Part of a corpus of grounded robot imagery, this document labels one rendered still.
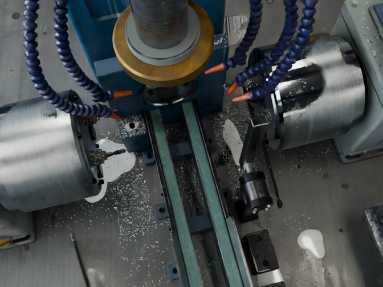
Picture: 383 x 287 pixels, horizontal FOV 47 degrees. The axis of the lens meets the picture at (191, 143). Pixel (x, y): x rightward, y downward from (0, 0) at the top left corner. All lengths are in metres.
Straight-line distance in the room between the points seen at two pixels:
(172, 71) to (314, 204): 0.65
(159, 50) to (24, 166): 0.38
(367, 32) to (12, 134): 0.79
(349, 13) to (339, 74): 0.16
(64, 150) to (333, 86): 0.58
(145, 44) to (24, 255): 0.73
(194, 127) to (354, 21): 0.46
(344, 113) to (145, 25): 0.50
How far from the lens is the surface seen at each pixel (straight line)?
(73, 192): 0.99
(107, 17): 1.04
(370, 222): 1.17
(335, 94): 1.00
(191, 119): 1.18
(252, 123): 0.82
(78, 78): 0.85
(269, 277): 1.21
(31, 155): 0.95
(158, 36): 0.73
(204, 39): 0.80
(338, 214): 1.28
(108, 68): 1.00
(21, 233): 1.21
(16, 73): 1.49
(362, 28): 1.08
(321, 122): 1.01
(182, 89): 1.11
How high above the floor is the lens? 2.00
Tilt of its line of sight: 70 degrees down
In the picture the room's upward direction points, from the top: 3 degrees counter-clockwise
